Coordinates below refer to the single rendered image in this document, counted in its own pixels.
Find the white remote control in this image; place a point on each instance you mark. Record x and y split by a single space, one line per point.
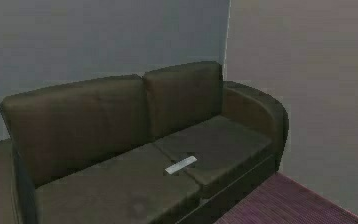
181 165

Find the dark brown sofa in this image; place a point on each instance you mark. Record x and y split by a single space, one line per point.
97 126

